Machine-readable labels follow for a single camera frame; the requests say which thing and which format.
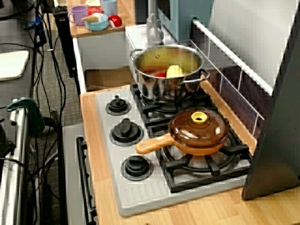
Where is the orange toy frying pan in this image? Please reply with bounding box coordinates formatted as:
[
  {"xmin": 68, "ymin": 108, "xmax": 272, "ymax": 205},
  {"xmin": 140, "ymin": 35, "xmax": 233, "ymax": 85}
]
[{"xmin": 135, "ymin": 131, "xmax": 232, "ymax": 157}]

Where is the black burner grate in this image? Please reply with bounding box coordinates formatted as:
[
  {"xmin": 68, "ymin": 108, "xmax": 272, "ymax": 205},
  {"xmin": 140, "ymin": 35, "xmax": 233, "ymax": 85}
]
[
  {"xmin": 146, "ymin": 117, "xmax": 254, "ymax": 194},
  {"xmin": 130, "ymin": 82, "xmax": 213, "ymax": 124}
]

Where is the stainless steel pot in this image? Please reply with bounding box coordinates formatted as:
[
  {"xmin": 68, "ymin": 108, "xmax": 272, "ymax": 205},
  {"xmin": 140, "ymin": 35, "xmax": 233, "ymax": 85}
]
[{"xmin": 129, "ymin": 44, "xmax": 210, "ymax": 104}]

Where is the black stove knob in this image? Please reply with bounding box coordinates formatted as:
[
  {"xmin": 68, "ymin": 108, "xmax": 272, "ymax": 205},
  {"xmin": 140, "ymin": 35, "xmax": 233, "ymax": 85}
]
[
  {"xmin": 109, "ymin": 118, "xmax": 145, "ymax": 147},
  {"xmin": 105, "ymin": 95, "xmax": 132, "ymax": 116},
  {"xmin": 120, "ymin": 155, "xmax": 155, "ymax": 181}
]

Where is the yellow toy corn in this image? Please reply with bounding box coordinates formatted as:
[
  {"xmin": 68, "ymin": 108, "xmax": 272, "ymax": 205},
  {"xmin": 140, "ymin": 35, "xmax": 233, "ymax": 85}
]
[{"xmin": 165, "ymin": 65, "xmax": 184, "ymax": 79}]

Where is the white toy sink basin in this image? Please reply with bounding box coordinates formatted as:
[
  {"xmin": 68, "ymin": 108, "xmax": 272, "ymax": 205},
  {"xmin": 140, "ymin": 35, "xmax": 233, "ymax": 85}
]
[{"xmin": 73, "ymin": 24, "xmax": 150, "ymax": 94}]

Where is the grey toy faucet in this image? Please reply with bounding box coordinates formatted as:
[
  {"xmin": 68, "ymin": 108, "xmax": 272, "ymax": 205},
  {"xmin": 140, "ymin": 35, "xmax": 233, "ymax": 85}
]
[{"xmin": 145, "ymin": 0, "xmax": 165, "ymax": 47}]

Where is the grey toy stove panel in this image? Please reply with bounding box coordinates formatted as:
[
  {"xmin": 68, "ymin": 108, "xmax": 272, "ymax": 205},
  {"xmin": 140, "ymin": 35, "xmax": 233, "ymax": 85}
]
[{"xmin": 95, "ymin": 88, "xmax": 249, "ymax": 218}]

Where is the dark tile backsplash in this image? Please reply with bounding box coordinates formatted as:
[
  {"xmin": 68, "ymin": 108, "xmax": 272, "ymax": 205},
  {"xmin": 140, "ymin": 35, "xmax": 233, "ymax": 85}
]
[{"xmin": 189, "ymin": 17, "xmax": 275, "ymax": 143}]

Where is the white toy oven door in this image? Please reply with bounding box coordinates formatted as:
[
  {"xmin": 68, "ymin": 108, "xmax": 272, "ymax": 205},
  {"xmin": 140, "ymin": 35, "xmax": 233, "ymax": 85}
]
[{"xmin": 62, "ymin": 123, "xmax": 94, "ymax": 225}]

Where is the red white toy mushroom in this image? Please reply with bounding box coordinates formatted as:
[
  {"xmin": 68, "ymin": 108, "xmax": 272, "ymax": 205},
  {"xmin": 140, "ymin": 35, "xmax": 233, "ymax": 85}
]
[{"xmin": 108, "ymin": 15, "xmax": 123, "ymax": 29}]

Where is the teal toy microwave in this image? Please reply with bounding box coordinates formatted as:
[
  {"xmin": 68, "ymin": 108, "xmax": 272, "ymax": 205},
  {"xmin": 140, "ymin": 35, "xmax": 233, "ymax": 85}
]
[{"xmin": 157, "ymin": 0, "xmax": 215, "ymax": 42}]

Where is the blue toy bowl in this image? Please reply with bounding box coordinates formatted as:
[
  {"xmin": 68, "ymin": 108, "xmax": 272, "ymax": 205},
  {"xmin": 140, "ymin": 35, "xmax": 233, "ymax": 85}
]
[{"xmin": 84, "ymin": 14, "xmax": 109, "ymax": 31}]

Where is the wooden side table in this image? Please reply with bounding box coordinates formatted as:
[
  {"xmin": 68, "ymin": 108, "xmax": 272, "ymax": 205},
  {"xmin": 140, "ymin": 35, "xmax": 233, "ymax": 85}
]
[{"xmin": 67, "ymin": 0, "xmax": 135, "ymax": 38}]

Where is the toy ice cream cone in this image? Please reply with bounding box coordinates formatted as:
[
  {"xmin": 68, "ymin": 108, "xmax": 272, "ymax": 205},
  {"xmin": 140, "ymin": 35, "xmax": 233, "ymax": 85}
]
[{"xmin": 81, "ymin": 13, "xmax": 106, "ymax": 23}]

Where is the light blue toy cup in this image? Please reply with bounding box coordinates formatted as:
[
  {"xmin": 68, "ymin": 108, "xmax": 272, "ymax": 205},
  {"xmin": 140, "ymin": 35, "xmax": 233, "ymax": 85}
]
[{"xmin": 101, "ymin": 0, "xmax": 118, "ymax": 17}]

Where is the green clamp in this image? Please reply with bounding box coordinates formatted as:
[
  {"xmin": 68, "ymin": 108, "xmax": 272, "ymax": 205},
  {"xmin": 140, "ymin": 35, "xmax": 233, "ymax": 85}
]
[{"xmin": 6, "ymin": 97, "xmax": 45, "ymax": 135}]

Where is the red toy cup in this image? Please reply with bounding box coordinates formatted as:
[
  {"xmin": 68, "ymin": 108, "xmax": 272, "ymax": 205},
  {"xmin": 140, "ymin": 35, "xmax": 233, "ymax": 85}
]
[{"xmin": 87, "ymin": 6, "xmax": 103, "ymax": 16}]

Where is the purple toy cup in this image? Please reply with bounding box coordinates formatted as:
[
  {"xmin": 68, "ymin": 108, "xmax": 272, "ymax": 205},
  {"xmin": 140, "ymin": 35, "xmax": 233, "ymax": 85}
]
[{"xmin": 67, "ymin": 6, "xmax": 89, "ymax": 26}]

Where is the dark grey side panel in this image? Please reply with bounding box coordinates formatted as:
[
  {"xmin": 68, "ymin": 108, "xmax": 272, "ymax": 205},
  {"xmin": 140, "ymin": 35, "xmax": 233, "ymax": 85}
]
[{"xmin": 241, "ymin": 7, "xmax": 300, "ymax": 200}]

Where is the blue plastic clip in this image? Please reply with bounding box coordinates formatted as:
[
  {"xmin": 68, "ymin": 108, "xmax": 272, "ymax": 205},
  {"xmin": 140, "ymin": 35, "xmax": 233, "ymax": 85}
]
[{"xmin": 23, "ymin": 15, "xmax": 43, "ymax": 30}]

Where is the white flat tray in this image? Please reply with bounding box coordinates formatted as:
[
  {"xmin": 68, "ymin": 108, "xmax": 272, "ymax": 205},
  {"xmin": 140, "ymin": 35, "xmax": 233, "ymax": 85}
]
[{"xmin": 0, "ymin": 50, "xmax": 30, "ymax": 82}]

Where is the black device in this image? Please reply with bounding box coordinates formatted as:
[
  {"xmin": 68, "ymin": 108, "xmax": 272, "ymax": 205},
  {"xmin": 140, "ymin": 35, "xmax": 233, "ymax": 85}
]
[{"xmin": 0, "ymin": 124, "xmax": 16, "ymax": 158}]

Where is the black cable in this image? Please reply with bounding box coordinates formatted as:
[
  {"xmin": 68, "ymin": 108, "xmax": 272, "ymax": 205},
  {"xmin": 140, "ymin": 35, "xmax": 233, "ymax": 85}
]
[{"xmin": 42, "ymin": 9, "xmax": 68, "ymax": 122}]

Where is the black oven door handle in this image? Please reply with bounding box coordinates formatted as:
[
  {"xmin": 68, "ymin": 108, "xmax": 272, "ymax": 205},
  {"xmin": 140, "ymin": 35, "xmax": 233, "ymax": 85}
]
[{"xmin": 76, "ymin": 136, "xmax": 98, "ymax": 225}]

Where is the black upright post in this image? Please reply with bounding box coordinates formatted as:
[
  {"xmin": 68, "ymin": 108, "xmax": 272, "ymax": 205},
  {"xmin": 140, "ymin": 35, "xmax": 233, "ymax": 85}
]
[{"xmin": 52, "ymin": 7, "xmax": 77, "ymax": 78}]

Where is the aluminium frame rail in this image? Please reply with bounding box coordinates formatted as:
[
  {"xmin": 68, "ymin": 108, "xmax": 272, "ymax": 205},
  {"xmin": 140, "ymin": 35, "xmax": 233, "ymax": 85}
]
[{"xmin": 0, "ymin": 99, "xmax": 30, "ymax": 225}]

